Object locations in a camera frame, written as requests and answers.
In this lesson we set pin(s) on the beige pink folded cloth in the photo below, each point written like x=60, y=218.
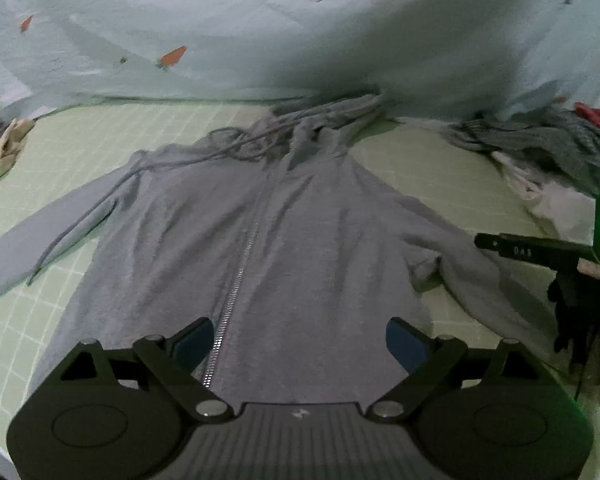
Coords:
x=12, y=143

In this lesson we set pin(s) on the grey plaid shirt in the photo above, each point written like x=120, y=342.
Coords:
x=552, y=138

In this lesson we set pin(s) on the green checked bed sheet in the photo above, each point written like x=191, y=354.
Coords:
x=70, y=148

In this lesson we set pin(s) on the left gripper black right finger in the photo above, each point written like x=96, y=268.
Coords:
x=429, y=364

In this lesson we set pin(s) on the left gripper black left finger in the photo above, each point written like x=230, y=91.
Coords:
x=172, y=361

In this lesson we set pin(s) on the white garment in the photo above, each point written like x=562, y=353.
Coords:
x=557, y=206

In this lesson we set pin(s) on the light green carrot-print quilt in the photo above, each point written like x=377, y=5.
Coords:
x=436, y=57

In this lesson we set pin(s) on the grey zip hoodie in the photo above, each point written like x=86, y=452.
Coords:
x=297, y=254

